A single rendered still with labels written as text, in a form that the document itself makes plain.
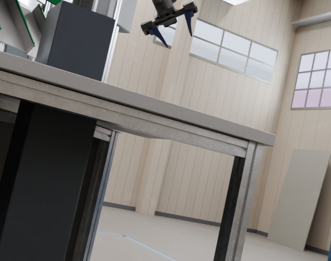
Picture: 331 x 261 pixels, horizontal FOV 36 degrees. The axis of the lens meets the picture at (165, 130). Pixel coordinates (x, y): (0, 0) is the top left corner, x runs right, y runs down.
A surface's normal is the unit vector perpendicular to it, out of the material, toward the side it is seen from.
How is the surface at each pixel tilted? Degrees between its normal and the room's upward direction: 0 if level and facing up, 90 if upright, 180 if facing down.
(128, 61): 90
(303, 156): 83
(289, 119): 90
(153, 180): 90
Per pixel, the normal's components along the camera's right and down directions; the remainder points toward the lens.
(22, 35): -0.56, -0.20
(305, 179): -0.82, -0.36
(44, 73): 0.47, 0.01
